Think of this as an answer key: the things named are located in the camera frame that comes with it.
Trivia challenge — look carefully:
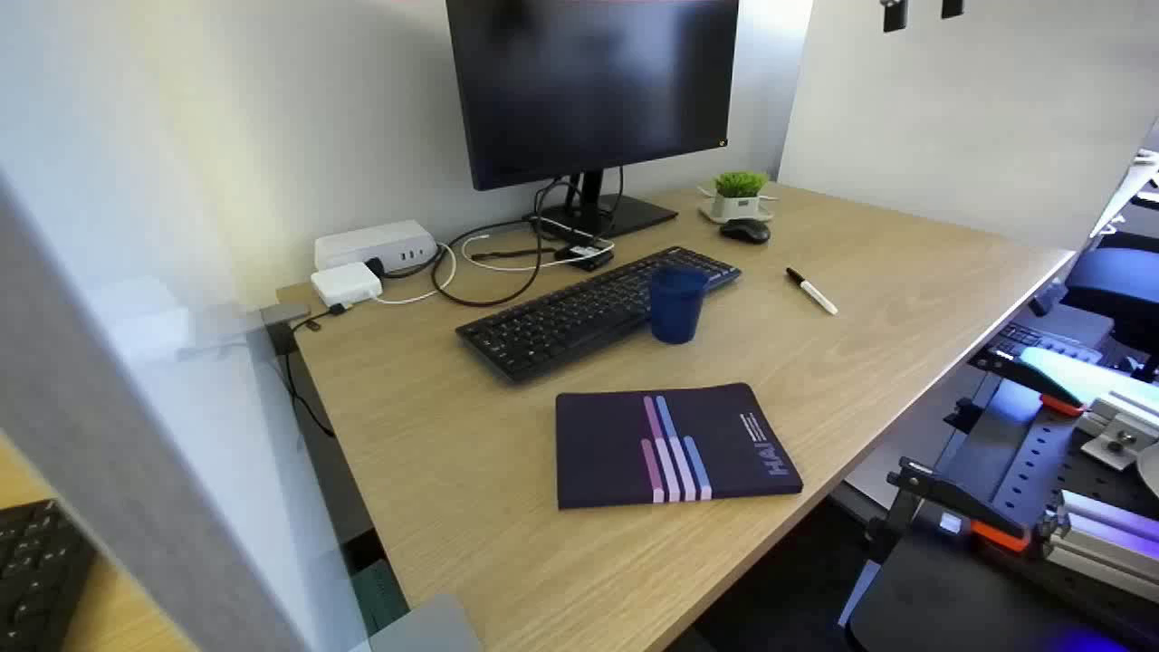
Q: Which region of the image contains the black and white marker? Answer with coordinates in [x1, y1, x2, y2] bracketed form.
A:
[786, 269, 840, 317]

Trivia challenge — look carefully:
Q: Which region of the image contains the blue plastic cup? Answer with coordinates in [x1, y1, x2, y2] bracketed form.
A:
[650, 269, 708, 342]

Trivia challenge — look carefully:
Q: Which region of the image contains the black keyboard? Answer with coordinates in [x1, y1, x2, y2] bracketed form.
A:
[456, 245, 739, 383]

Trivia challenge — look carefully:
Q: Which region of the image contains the dark purple striped notebook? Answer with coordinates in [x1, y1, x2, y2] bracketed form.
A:
[553, 383, 803, 510]

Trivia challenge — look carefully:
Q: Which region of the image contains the dark computer mouse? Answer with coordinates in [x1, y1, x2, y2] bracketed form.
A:
[716, 218, 771, 245]

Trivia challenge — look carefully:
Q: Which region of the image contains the white power strip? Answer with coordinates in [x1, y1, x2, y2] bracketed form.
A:
[314, 219, 438, 270]

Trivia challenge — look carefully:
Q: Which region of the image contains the small green potted plant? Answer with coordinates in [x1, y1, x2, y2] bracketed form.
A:
[714, 170, 767, 219]

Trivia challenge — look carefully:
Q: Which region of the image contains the black computer monitor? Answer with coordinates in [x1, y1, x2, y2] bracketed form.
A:
[446, 0, 739, 238]

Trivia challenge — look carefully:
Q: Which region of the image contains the white power adapter box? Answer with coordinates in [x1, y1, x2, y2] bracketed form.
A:
[312, 259, 382, 307]

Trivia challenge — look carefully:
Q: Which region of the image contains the black orange clamp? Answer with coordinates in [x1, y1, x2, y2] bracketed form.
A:
[888, 457, 1034, 554]

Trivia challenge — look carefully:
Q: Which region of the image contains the grey partition panel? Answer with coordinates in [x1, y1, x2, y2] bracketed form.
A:
[0, 188, 306, 652]

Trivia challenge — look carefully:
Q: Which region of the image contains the black looped cable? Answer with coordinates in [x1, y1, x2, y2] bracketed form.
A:
[427, 218, 573, 311]

